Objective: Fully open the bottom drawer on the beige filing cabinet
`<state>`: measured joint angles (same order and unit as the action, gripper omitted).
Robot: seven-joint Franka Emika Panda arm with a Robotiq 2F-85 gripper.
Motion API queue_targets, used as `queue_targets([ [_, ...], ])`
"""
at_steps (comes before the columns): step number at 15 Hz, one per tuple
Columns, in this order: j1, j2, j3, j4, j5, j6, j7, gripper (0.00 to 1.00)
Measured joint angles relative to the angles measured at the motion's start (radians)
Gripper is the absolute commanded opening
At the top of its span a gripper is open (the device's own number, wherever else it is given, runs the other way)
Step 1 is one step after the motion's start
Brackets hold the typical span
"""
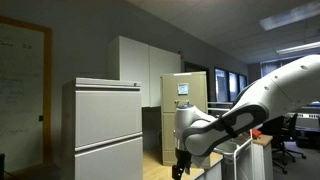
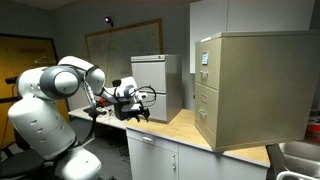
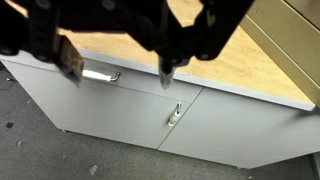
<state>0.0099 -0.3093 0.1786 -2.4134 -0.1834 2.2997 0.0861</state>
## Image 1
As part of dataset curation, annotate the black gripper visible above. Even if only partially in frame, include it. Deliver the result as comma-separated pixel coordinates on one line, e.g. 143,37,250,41
172,149,191,180

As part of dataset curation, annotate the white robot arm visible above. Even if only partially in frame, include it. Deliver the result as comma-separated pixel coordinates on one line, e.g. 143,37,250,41
172,54,320,180

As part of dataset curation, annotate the beige filing cabinet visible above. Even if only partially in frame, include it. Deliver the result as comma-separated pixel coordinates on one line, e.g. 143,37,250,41
160,71,208,166

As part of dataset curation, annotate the white label on cabinet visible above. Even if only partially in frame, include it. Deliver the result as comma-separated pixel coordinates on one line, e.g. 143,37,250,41
177,83,189,95

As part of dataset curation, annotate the grey lateral filing cabinet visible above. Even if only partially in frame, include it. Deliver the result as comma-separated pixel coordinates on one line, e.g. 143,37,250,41
61,78,143,180

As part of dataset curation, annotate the red object on table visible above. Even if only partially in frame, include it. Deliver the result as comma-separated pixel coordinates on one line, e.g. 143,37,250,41
252,129,261,138

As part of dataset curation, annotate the wooden side table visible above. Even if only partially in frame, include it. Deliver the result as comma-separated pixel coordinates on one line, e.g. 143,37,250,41
251,134,273,180

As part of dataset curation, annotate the black office chair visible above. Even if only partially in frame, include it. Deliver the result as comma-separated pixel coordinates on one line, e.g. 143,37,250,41
260,113,306,174

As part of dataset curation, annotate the ceiling fluorescent light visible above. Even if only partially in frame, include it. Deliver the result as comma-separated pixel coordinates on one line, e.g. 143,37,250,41
276,41,320,55

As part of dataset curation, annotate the wood framed whiteboard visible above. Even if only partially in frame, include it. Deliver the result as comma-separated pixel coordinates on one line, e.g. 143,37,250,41
0,16,52,172

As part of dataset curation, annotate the white metal cart frame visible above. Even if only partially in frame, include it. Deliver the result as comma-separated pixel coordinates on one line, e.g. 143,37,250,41
213,134,253,180

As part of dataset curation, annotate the white wall cabinet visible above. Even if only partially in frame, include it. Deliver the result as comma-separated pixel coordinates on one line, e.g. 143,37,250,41
107,36,181,107

